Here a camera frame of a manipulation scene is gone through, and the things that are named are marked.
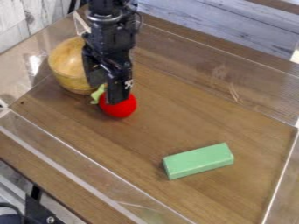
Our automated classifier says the black metal clamp bracket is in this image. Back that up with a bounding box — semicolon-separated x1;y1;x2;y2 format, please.
0;185;68;224

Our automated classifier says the green rectangular block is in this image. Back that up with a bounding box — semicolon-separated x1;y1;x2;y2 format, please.
163;143;235;179

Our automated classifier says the clear acrylic tray wall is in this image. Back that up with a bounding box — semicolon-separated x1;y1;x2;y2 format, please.
0;18;299;224

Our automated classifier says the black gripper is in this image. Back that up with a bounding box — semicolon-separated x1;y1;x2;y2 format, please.
82;16;140;105

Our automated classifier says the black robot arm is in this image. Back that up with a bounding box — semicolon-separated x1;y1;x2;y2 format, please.
82;0;139;104

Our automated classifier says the wooden bowl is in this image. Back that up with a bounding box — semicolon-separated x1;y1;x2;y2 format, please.
48;37;96;95

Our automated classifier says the red plush strawberry toy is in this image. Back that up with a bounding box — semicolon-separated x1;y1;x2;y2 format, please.
90;85;136;118

